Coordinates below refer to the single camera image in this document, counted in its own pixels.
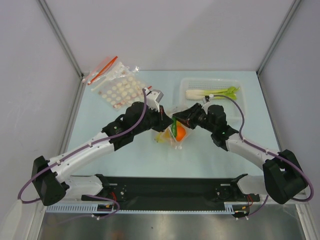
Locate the aluminium frame rail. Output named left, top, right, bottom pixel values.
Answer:
left=36, top=0, right=83, bottom=79

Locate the clear dotted zip bag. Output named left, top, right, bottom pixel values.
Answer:
left=153, top=105, right=193, bottom=150

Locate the dotted zip bag red slider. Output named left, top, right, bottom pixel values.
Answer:
left=88, top=62, right=152, bottom=110

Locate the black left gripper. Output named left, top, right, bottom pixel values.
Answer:
left=132, top=103, right=174, bottom=136

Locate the white slotted cable duct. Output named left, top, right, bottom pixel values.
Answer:
left=46, top=202, right=249, bottom=215

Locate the orange fruit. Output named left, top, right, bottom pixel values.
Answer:
left=175, top=126, right=187, bottom=142

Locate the white perforated plastic basket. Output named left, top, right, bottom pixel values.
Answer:
left=179, top=77, right=246, bottom=123

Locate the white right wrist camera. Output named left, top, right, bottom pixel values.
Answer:
left=202, top=95, right=212, bottom=105

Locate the clear zip bag red zipper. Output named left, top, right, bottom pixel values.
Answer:
left=81, top=55, right=118, bottom=85

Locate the green chili pepper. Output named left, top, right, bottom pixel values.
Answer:
left=170, top=117, right=177, bottom=136

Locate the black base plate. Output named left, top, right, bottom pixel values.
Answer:
left=49, top=174, right=291, bottom=211

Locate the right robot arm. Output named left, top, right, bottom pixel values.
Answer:
left=173, top=103, right=308, bottom=205

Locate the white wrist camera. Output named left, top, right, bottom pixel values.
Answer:
left=143, top=87, right=164, bottom=112
left=202, top=95, right=212, bottom=105

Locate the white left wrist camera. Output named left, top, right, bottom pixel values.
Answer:
left=143, top=87, right=164, bottom=112

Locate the yellow lemon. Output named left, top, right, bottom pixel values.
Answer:
left=160, top=127, right=172, bottom=141

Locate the yellow banana bunch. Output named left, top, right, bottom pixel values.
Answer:
left=154, top=130, right=171, bottom=143

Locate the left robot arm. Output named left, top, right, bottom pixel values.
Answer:
left=31, top=101, right=173, bottom=206

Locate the green onion stalk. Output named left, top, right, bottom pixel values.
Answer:
left=185, top=86, right=240, bottom=100

